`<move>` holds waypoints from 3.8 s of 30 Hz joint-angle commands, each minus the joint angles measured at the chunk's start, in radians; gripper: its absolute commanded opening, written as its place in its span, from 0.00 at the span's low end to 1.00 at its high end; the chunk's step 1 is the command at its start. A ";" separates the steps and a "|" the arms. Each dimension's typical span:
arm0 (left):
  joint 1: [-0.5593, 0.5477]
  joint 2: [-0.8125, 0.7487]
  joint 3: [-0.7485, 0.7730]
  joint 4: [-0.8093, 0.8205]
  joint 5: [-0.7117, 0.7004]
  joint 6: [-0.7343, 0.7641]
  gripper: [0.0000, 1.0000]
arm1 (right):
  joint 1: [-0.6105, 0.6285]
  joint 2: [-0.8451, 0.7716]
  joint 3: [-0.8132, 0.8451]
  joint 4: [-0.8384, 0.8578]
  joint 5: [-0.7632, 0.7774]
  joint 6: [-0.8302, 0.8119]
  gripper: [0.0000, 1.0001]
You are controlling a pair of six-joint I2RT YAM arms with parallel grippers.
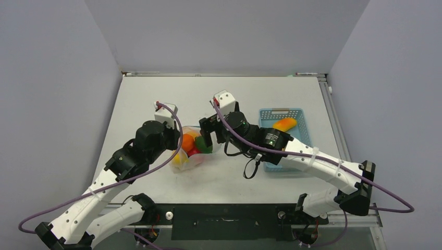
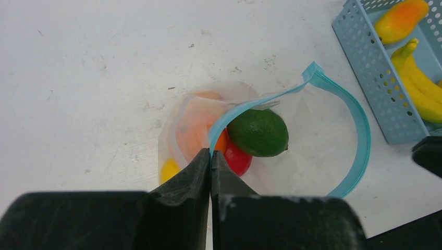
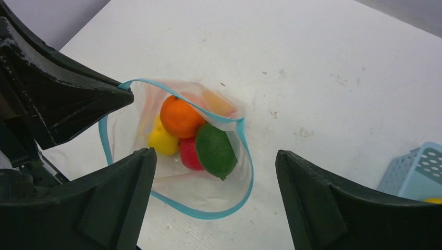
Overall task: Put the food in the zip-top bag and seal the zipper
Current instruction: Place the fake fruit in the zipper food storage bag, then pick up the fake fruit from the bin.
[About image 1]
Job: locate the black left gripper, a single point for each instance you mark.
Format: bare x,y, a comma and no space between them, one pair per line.
174,134

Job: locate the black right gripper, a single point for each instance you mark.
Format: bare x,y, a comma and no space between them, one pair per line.
209,125

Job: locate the green pepper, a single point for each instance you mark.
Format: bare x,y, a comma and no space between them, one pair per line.
201,146

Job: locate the orange fruit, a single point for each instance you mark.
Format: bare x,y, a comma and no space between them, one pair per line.
188,142

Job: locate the clear zip top bag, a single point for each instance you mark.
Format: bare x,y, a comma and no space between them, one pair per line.
198,159

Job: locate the yellow lemon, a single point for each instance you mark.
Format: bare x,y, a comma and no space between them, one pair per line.
180,159

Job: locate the red apple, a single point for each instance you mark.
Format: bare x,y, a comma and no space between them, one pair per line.
192,152

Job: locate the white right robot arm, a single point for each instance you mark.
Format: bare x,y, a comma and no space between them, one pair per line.
351,190

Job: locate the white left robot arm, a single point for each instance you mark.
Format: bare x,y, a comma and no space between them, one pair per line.
80,226

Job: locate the light blue plastic basket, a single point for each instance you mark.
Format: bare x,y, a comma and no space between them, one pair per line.
269,116

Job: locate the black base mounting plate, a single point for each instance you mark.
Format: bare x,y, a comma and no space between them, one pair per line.
230,221

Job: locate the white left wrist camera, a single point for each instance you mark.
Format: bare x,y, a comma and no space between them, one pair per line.
164,114

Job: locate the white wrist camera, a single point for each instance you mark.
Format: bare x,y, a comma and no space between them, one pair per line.
164,114
225,102

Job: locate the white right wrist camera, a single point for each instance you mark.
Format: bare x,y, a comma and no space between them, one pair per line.
225,102

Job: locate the aluminium right frame rail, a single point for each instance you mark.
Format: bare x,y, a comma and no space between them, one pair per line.
326,91

